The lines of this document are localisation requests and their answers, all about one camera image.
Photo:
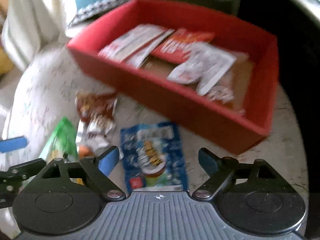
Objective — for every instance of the cream white blanket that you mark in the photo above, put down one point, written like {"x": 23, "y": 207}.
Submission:
{"x": 32, "y": 24}

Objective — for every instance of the red snack bag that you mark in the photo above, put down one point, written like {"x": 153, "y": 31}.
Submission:
{"x": 175, "y": 49}

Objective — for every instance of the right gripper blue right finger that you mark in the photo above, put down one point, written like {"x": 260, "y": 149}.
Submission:
{"x": 221, "y": 172}

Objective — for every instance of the dark coffee table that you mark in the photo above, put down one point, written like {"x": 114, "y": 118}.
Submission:
{"x": 298, "y": 46}

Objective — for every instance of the red cardboard box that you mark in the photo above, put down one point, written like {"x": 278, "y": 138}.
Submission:
{"x": 234, "y": 132}

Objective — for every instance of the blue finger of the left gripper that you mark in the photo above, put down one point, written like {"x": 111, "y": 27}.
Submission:
{"x": 13, "y": 144}
{"x": 12, "y": 179}

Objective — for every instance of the green bamboo shoot packet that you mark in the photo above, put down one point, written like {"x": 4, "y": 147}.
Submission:
{"x": 61, "y": 143}

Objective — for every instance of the blue snack bag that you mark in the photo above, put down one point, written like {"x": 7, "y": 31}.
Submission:
{"x": 153, "y": 158}

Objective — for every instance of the brown snack bag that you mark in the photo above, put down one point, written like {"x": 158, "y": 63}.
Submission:
{"x": 96, "y": 113}

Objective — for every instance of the white red snack packet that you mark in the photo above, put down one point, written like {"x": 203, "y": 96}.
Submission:
{"x": 206, "y": 66}

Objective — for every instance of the white long snack packet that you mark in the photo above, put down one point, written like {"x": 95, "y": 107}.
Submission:
{"x": 136, "y": 45}

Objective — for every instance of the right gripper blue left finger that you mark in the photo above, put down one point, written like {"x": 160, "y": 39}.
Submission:
{"x": 97, "y": 170}

